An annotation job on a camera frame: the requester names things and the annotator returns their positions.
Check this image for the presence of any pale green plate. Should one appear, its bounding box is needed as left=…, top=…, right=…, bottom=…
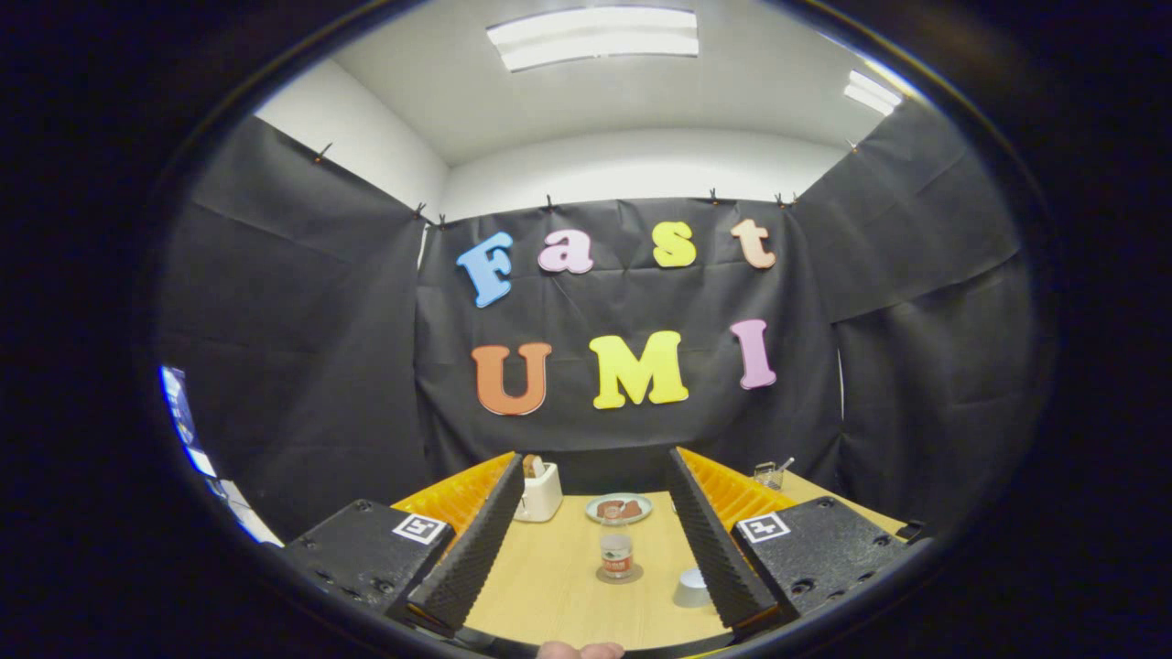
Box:
left=585, top=492, right=654, bottom=526

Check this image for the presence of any clear plastic juice bottle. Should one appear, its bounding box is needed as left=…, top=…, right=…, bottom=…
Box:
left=600, top=505, right=635, bottom=579

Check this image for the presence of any wooden table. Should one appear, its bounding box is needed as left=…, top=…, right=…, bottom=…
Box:
left=464, top=471, right=907, bottom=653

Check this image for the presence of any bright screen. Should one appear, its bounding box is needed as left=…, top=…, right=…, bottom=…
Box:
left=160, top=364, right=283, bottom=547

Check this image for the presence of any long ceiling light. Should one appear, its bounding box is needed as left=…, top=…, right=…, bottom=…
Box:
left=485, top=7, right=700, bottom=72

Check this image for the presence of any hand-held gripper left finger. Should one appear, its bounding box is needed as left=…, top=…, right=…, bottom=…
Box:
left=279, top=450, right=526, bottom=639

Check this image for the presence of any small ceiling light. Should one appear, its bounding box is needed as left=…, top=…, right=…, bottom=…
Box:
left=842, top=70, right=903, bottom=117

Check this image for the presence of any black backdrop cloth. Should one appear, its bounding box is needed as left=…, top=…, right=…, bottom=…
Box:
left=156, top=101, right=1036, bottom=541

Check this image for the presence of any white toaster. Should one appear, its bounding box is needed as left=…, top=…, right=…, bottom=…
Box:
left=514, top=462, right=563, bottom=523

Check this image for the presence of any white cup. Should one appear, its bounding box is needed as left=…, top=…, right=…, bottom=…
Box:
left=673, top=567, right=715, bottom=609

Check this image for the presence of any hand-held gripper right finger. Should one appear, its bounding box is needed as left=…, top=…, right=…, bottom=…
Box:
left=666, top=446, right=917, bottom=639

